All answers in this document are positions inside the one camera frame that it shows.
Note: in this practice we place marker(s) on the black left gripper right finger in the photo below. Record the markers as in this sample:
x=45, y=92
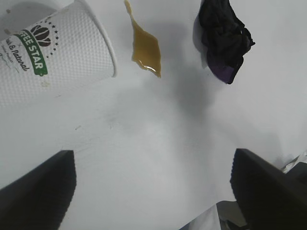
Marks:
x=268, y=196

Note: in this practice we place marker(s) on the brown coffee spill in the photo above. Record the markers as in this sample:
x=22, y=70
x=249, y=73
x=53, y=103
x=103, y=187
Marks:
x=145, y=48

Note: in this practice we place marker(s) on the white paper coffee cup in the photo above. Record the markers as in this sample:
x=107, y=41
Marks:
x=60, y=48

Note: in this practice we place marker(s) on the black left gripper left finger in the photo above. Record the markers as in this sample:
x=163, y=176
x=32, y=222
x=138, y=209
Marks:
x=36, y=196

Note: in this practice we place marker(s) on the black and purple cloth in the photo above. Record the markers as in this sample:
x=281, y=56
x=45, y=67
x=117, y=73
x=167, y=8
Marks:
x=220, y=36

